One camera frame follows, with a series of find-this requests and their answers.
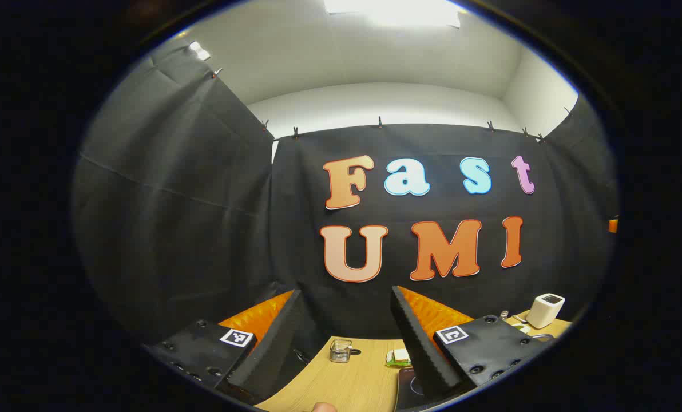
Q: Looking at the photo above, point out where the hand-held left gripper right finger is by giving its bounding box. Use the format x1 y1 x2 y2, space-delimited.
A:
390 285 554 401

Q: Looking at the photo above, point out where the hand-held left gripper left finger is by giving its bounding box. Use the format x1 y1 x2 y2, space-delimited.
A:
144 289 306 406

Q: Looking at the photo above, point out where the black induction cooktop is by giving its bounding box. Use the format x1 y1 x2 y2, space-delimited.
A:
395 367 433 411

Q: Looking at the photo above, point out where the white toaster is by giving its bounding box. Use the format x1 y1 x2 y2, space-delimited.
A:
526 293 566 330

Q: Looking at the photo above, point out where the black backdrop cloth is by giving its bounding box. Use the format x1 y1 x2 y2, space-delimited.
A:
72 43 619 347

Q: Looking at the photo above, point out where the row of black cloth clips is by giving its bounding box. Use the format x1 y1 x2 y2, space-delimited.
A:
212 68 573 142

